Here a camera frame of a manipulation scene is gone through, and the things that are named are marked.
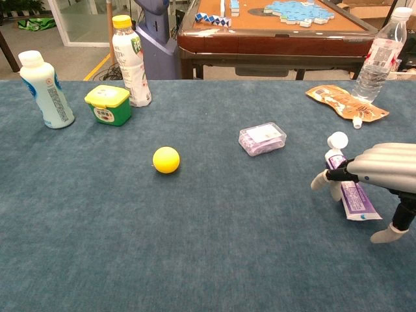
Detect yellow lidded green tub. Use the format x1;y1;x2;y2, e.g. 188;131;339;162
84;84;132;127

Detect orange spout pouch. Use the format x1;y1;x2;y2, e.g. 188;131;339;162
305;84;390;129

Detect black cable tangle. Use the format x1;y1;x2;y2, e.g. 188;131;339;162
96;61;125;81

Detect clear box purple contents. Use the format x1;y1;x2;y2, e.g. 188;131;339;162
239;122;288;157

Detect yellow ball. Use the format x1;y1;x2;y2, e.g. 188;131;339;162
152;146;181;174

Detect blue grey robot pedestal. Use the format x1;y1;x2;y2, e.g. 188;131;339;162
133;0;179;81

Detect wooden pole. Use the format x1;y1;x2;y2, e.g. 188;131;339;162
107;0;116;66

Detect purple white tube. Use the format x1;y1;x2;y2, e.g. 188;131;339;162
324;131;384;222

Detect blue mahjong tile cluster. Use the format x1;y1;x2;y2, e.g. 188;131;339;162
263;0;335;29

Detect blue carpeted table surface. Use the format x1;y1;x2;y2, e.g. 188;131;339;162
0;79;416;312

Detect blue white snake puzzle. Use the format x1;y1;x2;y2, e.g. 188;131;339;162
194;12;232;28

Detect brown mahjong table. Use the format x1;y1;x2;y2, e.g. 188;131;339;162
177;0;380;81

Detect light blue white bottle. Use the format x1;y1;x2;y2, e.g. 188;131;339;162
18;50;76;129

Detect yellow-capped drink bottle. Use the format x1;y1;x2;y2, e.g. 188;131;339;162
111;14;153;108

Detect cardboard box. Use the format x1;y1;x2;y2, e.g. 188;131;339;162
337;0;400;30

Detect green bag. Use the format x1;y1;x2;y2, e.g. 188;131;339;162
18;18;57;31

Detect clear water bottle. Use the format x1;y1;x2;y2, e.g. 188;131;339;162
351;6;413;104

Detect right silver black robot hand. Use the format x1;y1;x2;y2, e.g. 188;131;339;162
310;142;416;244

